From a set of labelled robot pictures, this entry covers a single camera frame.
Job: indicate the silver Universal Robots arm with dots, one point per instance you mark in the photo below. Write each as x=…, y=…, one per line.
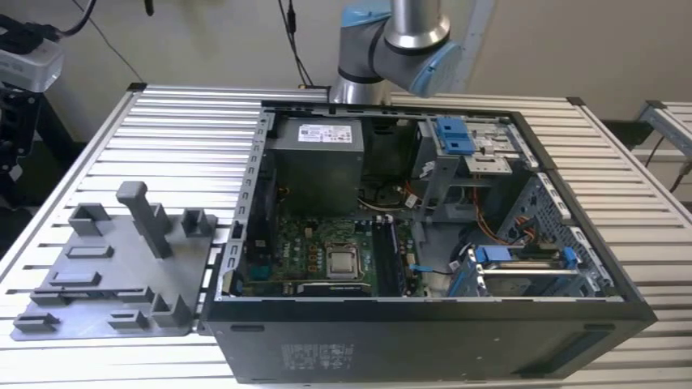
x=379, y=48

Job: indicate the black RAM slot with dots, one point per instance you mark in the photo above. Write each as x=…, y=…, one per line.
x=400, y=263

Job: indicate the grey plastic parts rack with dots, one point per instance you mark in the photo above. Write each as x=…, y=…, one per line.
x=124, y=263

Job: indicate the black hanging rod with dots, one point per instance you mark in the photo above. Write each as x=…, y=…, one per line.
x=148, y=7

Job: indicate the grey power supply unit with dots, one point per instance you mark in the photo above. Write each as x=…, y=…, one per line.
x=313, y=178

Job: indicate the green motherboard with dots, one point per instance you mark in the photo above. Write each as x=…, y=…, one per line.
x=303, y=243

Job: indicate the silver CPU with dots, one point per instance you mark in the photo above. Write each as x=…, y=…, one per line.
x=341, y=262

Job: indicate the CPU socket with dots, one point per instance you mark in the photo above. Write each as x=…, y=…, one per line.
x=343, y=276

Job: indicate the black graphics card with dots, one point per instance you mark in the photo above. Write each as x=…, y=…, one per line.
x=335, y=288

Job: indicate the blue plastic drive latch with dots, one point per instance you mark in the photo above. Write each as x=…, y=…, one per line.
x=449, y=125
x=455, y=146

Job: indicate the grey metal drive cage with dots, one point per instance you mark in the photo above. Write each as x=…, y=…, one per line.
x=448, y=174

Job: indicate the black open PC case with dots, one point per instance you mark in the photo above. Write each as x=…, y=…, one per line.
x=379, y=344

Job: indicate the hard disk in blue carrier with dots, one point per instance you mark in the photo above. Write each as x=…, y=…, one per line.
x=495, y=254

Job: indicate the metal slat side table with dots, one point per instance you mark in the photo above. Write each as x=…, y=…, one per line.
x=671, y=121

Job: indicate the black slanted post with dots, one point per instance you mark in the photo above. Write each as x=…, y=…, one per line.
x=53, y=125

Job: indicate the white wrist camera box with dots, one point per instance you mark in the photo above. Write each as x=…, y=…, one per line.
x=32, y=69

